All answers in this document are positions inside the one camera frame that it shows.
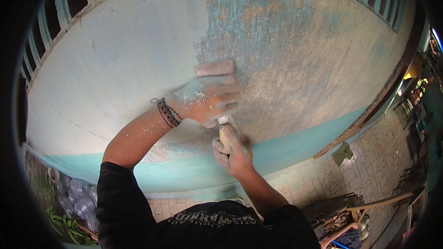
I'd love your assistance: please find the wooden handled paint scraper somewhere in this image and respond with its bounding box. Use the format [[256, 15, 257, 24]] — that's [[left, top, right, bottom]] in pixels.
[[193, 58, 239, 155]]

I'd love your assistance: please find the brown braided bracelet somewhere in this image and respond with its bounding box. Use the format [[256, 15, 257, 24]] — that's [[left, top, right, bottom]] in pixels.
[[150, 98, 183, 128]]

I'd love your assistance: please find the person's body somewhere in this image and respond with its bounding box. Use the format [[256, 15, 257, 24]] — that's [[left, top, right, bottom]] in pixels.
[[95, 161, 321, 249]]

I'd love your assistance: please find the green leafy plant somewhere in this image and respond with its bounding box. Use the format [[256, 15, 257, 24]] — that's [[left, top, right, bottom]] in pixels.
[[46, 207, 98, 246]]

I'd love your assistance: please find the green cloth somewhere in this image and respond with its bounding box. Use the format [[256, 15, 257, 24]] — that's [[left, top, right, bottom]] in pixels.
[[332, 142, 354, 167]]

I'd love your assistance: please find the person's left hand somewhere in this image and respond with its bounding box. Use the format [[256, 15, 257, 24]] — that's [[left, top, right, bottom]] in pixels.
[[171, 75, 241, 129]]

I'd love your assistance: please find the shop shelf with goods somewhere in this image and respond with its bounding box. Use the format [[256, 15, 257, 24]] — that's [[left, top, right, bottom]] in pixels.
[[394, 71, 437, 142]]

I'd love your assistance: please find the person's right hand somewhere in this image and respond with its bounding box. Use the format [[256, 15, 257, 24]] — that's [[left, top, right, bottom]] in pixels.
[[212, 123, 255, 178]]

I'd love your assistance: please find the long wooden plank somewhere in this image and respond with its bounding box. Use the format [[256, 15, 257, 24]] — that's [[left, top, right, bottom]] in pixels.
[[346, 192, 414, 212]]

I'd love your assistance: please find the pile of clear plastic bottles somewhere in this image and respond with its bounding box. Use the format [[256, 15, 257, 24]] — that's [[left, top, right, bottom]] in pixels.
[[55, 174, 100, 233]]

